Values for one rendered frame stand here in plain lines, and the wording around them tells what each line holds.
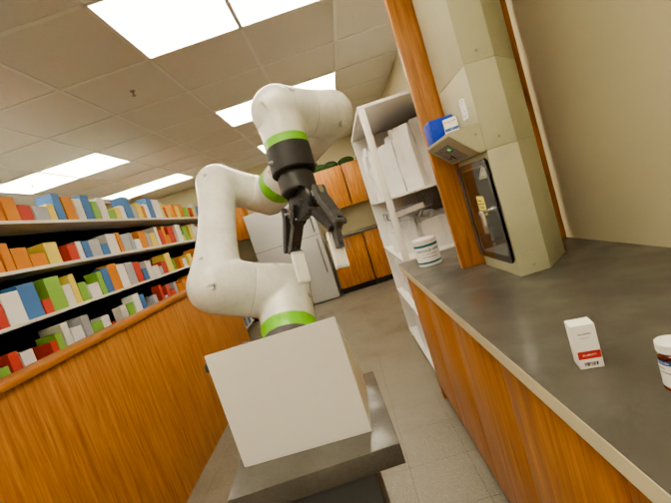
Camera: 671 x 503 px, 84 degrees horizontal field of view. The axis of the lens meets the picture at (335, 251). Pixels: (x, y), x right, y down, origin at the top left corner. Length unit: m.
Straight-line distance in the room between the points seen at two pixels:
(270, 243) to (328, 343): 5.66
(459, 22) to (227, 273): 1.15
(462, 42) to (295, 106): 0.85
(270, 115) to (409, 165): 1.97
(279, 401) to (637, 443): 0.56
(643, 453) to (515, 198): 0.98
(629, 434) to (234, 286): 0.71
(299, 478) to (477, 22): 1.43
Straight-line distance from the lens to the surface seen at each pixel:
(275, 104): 0.79
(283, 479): 0.78
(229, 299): 0.84
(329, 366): 0.74
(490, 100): 1.49
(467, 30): 1.54
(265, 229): 6.34
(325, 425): 0.79
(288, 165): 0.74
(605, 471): 0.84
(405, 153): 2.69
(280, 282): 0.87
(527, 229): 1.50
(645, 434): 0.71
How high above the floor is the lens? 1.36
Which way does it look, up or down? 5 degrees down
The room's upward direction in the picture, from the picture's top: 18 degrees counter-clockwise
